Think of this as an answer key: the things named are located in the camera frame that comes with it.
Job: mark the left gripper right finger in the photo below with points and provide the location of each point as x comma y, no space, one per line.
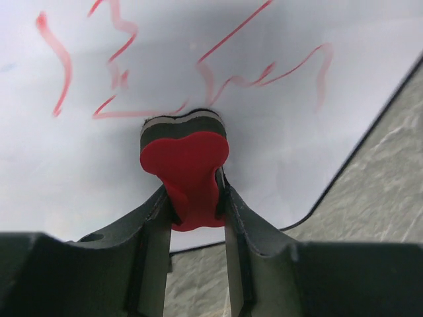
272,274

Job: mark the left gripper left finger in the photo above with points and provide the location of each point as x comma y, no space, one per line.
119,270

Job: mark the red bone-shaped eraser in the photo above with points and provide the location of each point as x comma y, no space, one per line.
187,154

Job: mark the white whiteboard black frame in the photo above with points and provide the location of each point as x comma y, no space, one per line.
297,83

